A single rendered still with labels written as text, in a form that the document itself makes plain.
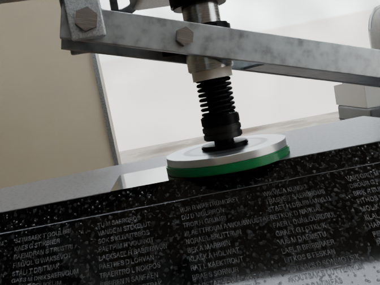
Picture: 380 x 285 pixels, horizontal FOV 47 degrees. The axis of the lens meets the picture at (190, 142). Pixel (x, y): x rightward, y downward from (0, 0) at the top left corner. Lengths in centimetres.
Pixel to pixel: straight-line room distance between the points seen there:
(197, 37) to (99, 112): 520
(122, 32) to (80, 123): 528
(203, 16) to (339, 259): 43
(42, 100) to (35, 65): 46
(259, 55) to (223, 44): 6
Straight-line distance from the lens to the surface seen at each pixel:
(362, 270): 65
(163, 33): 70
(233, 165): 68
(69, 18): 66
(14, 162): 632
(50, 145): 611
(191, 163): 70
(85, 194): 76
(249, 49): 74
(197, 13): 76
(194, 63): 75
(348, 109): 196
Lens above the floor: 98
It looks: 7 degrees down
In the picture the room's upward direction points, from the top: 11 degrees counter-clockwise
